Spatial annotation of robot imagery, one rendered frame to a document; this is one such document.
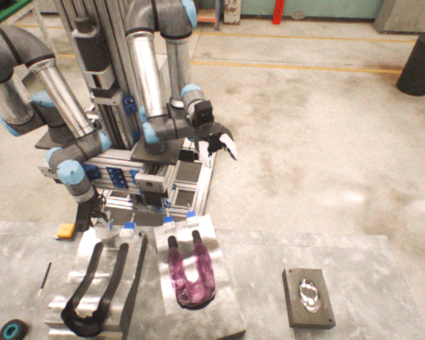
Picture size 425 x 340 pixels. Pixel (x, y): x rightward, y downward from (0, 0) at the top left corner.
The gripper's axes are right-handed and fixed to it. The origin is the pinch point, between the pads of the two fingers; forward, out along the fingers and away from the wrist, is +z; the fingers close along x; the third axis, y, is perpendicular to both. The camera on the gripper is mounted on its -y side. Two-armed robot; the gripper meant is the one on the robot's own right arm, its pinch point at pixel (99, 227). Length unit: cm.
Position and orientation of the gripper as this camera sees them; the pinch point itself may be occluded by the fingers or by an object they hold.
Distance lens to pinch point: 122.9
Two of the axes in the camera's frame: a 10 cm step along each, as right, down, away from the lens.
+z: 0.0, 6.7, 7.5
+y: 0.4, -7.4, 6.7
